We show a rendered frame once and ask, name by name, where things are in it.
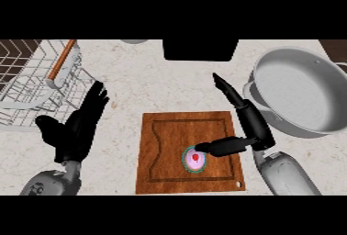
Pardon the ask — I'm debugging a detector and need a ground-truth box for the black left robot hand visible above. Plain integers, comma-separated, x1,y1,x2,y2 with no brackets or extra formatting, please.
34,80,111,164

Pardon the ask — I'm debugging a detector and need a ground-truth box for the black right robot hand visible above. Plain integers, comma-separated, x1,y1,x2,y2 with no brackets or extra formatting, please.
194,72,278,158

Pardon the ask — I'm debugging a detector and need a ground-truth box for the grey metal pot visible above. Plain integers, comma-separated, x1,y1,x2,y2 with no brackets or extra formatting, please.
242,46,347,140

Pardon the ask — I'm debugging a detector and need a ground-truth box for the brown wooden cutting board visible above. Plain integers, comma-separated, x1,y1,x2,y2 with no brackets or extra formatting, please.
135,110,248,196

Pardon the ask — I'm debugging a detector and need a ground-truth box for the black appliance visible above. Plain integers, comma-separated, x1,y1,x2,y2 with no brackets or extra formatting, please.
161,39,240,62

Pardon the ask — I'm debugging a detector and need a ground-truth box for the dark brown wooden panel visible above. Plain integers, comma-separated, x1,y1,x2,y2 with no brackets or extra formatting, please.
319,39,347,74

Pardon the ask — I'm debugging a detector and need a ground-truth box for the grey round object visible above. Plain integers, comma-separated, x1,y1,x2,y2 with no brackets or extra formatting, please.
120,39,151,45

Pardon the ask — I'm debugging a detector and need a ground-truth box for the white wire dish rack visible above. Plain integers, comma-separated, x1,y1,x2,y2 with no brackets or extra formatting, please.
0,39,99,132

